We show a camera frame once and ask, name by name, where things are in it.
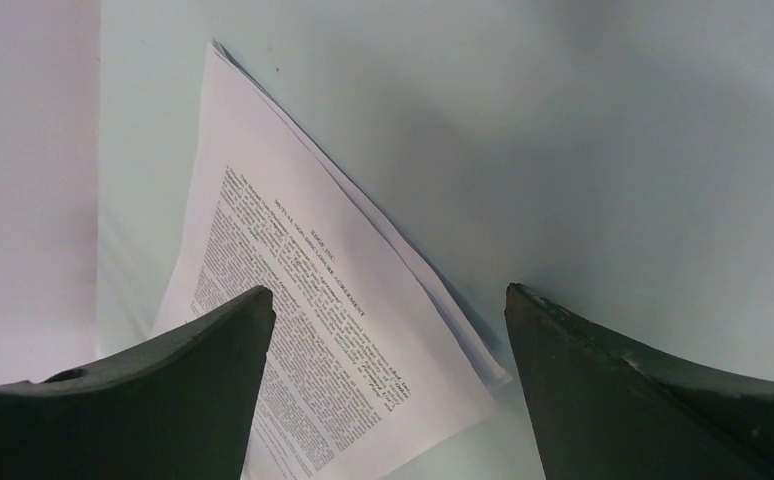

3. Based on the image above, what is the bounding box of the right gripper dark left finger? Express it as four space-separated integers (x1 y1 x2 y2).
0 286 276 479

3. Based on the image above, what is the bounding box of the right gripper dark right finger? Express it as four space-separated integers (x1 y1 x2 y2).
504 283 774 479

